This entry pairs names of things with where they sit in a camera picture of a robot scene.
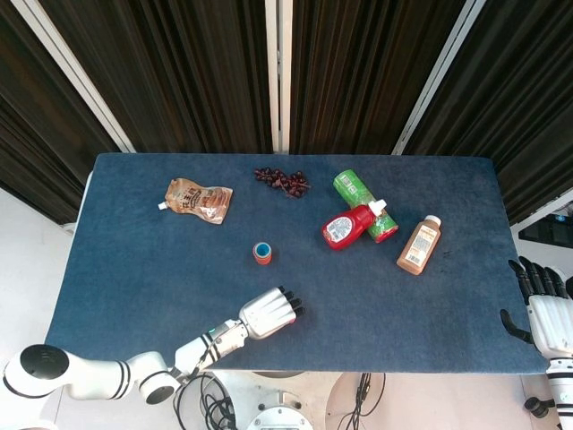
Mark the brown drink bottle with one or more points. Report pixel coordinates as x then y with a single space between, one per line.
418 246

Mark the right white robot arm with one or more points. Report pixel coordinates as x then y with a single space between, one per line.
561 389

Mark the white vertical frame post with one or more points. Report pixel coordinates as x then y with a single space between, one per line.
278 76

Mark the blue plastic cup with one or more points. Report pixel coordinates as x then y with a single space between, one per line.
262 249

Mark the red ketchup bottle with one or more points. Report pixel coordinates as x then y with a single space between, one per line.
344 226

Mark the orange plastic cup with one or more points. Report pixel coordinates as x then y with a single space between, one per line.
262 260

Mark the brown spout pouch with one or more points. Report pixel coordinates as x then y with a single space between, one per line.
199 199

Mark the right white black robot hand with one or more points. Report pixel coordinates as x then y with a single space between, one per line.
553 322

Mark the green cylindrical can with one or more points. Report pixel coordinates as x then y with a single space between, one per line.
358 197

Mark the blue felt table mat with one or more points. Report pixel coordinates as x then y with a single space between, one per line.
358 313

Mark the black equipment box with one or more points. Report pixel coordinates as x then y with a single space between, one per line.
548 233

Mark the dark red grape bunch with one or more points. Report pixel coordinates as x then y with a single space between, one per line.
284 180

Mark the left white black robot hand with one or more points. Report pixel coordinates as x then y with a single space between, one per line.
266 315

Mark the white slanted frame post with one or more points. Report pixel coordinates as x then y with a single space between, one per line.
436 78
74 74

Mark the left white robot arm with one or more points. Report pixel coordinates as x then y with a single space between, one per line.
98 374

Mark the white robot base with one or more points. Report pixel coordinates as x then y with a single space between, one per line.
277 414

